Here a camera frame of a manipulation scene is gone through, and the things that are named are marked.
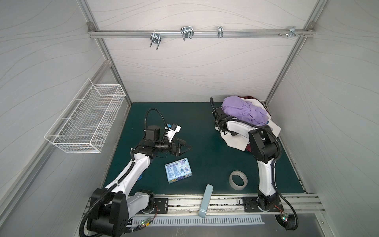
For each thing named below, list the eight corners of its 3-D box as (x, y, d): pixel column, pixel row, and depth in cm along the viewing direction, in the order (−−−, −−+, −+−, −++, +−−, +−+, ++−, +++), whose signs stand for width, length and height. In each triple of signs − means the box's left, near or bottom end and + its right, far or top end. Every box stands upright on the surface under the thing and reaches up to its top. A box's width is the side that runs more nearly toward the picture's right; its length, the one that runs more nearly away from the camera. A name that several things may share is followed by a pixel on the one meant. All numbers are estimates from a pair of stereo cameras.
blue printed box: (168, 184, 81) (167, 181, 77) (165, 168, 87) (163, 164, 83) (192, 176, 84) (192, 172, 80) (187, 160, 90) (187, 157, 86)
